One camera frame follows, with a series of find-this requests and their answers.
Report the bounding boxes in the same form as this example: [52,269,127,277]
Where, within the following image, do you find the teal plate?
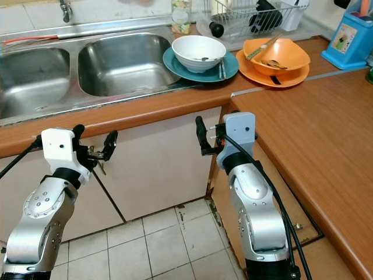
[163,45,240,83]

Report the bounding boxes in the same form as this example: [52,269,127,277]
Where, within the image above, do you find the white ceramic bowl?
[173,36,227,74]

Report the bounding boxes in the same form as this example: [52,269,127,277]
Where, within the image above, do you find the white cabinet door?
[93,107,223,222]
[0,155,126,247]

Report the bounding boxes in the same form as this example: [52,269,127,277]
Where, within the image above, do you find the orange plate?
[236,48,310,88]

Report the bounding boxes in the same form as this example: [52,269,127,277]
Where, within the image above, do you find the stainless steel double sink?
[0,32,190,126]

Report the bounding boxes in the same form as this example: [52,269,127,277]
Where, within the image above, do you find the golden spoon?
[261,58,290,70]

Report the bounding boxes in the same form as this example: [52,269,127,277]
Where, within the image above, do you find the wooden chopstick with green end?
[248,36,279,59]
[249,38,281,62]

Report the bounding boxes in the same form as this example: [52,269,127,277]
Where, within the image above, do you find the thin red rod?
[0,34,62,48]

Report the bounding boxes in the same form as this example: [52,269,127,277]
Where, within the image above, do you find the small black bottle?
[209,22,224,38]

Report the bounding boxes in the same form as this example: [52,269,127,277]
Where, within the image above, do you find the translucent drain tray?
[195,13,309,45]

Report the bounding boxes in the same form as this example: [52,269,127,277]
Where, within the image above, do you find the orange bowl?
[243,37,311,76]

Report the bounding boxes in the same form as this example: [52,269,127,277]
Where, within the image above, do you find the floral dish soap bottle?
[171,0,192,34]

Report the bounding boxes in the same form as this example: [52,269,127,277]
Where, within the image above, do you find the chrome sink faucet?
[59,0,74,23]

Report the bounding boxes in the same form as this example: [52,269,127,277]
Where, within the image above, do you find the large black bottle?
[249,0,283,33]

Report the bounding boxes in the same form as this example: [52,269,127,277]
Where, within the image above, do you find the white utensil holder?
[280,0,307,31]

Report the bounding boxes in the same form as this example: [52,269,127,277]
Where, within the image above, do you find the blue plastic box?
[321,5,373,71]

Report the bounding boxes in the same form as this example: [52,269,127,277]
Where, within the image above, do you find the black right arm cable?
[221,133,312,280]

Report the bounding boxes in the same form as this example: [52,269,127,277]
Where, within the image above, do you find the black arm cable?
[221,133,312,280]
[0,135,43,179]

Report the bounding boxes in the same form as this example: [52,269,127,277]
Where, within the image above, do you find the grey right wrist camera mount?
[217,112,257,171]

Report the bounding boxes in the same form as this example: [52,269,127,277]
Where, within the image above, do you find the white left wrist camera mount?
[40,128,78,186]

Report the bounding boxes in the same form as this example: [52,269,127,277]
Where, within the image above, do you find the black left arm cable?
[0,135,43,179]

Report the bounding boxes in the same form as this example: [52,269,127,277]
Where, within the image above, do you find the white wire dish rack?
[210,0,309,39]

